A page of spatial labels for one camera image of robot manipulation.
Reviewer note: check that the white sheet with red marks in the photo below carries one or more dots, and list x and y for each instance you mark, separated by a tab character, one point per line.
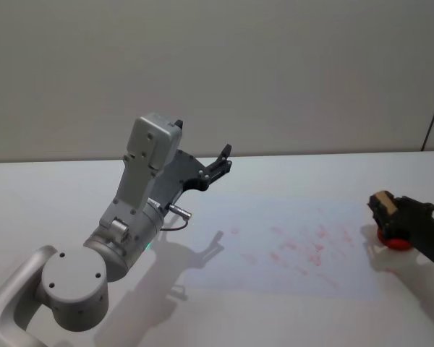
275	224

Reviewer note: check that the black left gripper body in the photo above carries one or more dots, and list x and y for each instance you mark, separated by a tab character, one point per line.
181	170

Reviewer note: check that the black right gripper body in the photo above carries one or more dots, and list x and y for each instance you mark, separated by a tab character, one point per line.
430	231

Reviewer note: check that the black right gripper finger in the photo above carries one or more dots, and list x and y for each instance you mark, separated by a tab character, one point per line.
387	222
414	205

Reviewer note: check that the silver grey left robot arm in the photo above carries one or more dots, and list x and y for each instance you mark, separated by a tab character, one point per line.
74	278

